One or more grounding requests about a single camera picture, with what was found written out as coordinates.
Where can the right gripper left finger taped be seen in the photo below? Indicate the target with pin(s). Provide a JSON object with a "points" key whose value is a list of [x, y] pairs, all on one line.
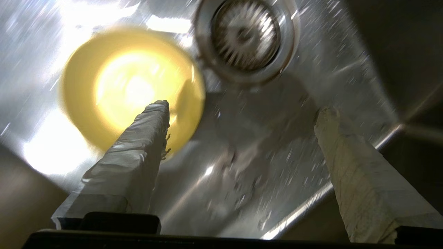
{"points": [[128, 166]]}

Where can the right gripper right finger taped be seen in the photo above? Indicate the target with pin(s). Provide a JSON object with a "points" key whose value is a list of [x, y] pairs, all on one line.
{"points": [[363, 186]]}

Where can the yellow bowl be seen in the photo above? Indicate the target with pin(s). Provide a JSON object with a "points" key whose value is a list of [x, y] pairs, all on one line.
{"points": [[131, 86]]}

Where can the stainless steel sink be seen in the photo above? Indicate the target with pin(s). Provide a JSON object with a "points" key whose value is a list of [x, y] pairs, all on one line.
{"points": [[259, 155]]}

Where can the round metal drain strainer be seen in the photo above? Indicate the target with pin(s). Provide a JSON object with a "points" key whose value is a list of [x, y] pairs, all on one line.
{"points": [[245, 34]]}

